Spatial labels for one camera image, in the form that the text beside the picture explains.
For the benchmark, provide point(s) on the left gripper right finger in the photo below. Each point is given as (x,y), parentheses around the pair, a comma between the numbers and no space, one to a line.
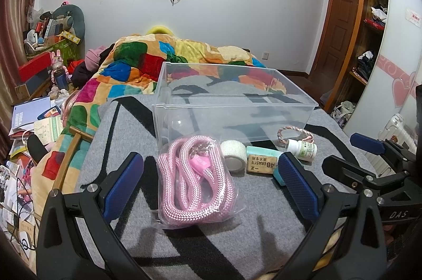
(360,253)

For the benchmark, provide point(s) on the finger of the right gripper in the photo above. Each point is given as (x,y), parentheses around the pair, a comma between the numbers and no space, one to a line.
(351,176)
(373,146)

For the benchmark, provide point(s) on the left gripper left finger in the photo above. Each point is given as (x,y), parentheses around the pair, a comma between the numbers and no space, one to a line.
(61,252)

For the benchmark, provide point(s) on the white pill bottle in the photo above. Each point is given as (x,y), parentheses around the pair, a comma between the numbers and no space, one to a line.
(302,150)

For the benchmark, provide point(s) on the white bandage roll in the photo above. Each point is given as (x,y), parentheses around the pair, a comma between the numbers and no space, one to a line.
(235,155)

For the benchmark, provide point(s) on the white suitcase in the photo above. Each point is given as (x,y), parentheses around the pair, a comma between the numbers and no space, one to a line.
(396,130)

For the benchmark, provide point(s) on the white sliding wardrobe door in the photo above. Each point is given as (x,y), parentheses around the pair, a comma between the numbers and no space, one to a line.
(391,87)

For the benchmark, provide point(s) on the wooden back scratcher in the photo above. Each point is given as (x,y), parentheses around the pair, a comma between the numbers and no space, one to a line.
(78,136)

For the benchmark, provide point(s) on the clear plastic storage box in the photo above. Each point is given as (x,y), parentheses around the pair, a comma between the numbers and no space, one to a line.
(227,102)

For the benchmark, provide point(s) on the brown wooden door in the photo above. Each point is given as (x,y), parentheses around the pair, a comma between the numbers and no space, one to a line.
(334,42)

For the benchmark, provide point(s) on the blue white book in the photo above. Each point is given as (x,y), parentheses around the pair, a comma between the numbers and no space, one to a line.
(27,112)

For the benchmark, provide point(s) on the pink bunny toy bottle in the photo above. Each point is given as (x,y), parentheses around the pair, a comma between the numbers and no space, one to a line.
(59,73)

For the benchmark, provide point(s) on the red box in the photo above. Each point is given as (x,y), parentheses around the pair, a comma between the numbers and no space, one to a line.
(33,67)

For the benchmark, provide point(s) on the pink knit hat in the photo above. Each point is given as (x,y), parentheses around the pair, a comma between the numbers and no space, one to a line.
(93,58)

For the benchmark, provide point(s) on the colourful patchwork quilt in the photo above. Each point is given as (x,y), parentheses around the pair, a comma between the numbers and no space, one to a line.
(132,67)

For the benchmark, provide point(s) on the grey neck pillow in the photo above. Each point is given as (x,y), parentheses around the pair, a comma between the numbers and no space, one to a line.
(72,19)

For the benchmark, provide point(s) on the yellow pillow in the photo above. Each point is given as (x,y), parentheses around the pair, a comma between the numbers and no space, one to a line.
(160,30)

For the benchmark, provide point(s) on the striped pink curtain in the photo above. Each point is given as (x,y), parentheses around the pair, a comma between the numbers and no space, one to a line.
(19,19)

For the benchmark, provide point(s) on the white wall socket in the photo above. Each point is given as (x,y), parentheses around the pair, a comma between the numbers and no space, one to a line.
(265,55)

